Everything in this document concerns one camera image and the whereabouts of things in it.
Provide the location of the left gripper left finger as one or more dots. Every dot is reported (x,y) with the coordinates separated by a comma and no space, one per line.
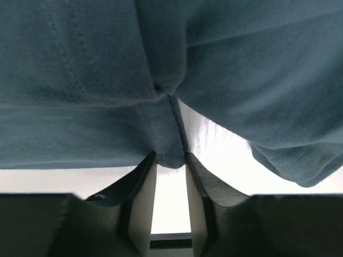
(115,221)

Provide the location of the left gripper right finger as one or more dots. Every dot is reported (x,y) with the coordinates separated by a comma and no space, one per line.
(223,220)

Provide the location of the blue-grey t shirt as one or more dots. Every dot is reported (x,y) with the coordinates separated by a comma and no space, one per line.
(93,84)

